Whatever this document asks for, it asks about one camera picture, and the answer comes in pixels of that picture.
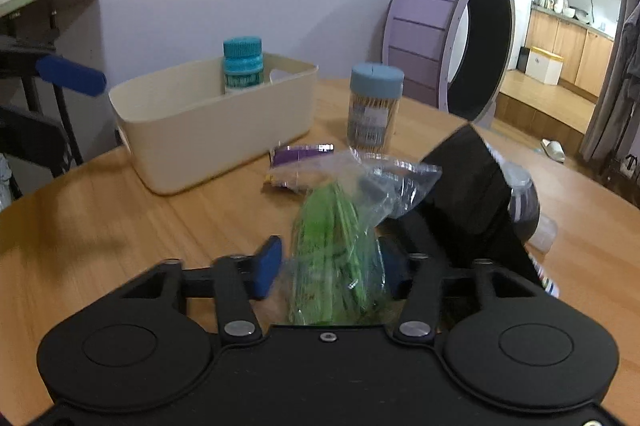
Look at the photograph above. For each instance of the white bottle with blue print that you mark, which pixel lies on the white bottle with blue print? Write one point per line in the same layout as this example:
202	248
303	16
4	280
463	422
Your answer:
546	280

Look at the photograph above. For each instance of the clear bag of green sticks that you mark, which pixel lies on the clear bag of green sticks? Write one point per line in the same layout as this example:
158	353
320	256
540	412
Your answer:
325	246

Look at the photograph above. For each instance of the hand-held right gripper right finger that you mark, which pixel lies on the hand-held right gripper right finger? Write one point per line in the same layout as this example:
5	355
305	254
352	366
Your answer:
397	271

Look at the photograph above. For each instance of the black bin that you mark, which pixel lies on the black bin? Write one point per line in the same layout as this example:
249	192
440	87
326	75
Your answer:
523	60

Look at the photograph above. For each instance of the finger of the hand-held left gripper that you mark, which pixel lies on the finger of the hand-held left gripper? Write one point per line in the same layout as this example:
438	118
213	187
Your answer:
70	75

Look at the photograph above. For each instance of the teal capped medicine bottle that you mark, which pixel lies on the teal capped medicine bottle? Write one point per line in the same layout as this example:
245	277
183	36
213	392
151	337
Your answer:
242	56

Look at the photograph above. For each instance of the black cloth sleeve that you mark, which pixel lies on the black cloth sleeve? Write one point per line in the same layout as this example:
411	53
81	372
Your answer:
465	196

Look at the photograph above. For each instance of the purple cat exercise wheel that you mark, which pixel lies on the purple cat exercise wheel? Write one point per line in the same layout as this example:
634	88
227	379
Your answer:
420	31

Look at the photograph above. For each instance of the black chair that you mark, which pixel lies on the black chair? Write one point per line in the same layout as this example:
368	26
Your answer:
30	136

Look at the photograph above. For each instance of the purple snack packet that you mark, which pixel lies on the purple snack packet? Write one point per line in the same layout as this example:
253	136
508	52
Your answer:
295	153

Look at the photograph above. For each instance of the white box with yellow lid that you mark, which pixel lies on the white box with yellow lid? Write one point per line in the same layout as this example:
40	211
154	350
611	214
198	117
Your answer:
544	66

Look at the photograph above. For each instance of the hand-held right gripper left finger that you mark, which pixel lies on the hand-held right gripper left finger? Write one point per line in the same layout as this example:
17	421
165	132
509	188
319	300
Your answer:
267	266

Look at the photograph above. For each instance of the toothpick jar with blue lid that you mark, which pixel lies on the toothpick jar with blue lid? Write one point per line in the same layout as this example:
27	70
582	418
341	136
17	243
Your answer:
375	116

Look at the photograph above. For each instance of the beige plastic container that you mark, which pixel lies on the beige plastic container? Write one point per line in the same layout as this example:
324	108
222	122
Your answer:
200	146

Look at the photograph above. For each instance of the white slipper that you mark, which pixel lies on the white slipper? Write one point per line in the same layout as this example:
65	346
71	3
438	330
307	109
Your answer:
552	150

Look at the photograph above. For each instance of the wooden kitchen base cabinet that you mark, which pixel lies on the wooden kitchen base cabinet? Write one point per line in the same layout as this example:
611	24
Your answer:
570	46

